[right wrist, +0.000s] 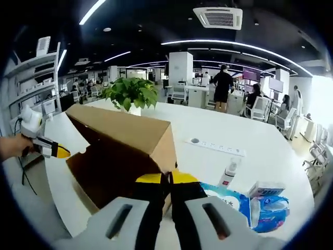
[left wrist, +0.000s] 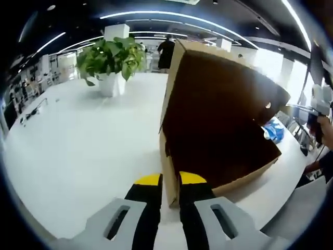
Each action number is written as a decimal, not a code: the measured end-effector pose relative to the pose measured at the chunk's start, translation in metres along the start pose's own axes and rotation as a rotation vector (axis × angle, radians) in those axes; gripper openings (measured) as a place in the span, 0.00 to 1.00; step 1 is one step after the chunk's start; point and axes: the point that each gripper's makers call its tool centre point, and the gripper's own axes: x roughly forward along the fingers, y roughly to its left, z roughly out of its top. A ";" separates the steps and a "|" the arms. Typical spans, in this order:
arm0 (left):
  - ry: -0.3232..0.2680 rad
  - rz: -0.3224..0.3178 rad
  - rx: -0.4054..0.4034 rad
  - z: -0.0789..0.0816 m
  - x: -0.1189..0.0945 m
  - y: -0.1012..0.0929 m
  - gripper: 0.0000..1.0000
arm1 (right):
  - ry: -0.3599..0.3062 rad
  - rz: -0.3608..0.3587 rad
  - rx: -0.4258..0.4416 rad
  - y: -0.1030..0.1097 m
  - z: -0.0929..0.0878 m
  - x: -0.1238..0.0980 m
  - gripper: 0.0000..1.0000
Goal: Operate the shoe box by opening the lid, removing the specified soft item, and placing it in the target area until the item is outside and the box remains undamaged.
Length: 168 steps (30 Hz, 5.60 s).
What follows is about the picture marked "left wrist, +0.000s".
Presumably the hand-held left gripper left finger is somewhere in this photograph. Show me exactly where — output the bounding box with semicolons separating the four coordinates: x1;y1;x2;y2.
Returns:
50;173;164;250

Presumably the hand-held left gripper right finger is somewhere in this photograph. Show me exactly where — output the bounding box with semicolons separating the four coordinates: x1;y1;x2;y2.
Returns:
178;171;289;250

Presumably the large blue wet wipes pack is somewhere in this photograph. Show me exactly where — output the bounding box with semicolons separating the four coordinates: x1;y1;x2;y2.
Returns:
261;117;286;144

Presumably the brown cardboard shoe box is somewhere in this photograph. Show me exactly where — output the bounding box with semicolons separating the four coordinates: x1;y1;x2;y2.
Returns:
158;39;291;208

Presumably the person's right hand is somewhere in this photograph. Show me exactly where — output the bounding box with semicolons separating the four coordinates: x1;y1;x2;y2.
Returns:
319;116;333;151

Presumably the long ceiling light strip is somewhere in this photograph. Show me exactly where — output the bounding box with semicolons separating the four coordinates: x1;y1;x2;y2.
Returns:
282;0;313;52
35;31;66;54
100;10;260;50

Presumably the green potted plant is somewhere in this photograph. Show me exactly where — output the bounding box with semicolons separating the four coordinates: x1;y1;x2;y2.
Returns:
75;37;148;97

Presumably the black cable on table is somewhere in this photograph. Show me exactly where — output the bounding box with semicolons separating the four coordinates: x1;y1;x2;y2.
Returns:
19;97;49;126

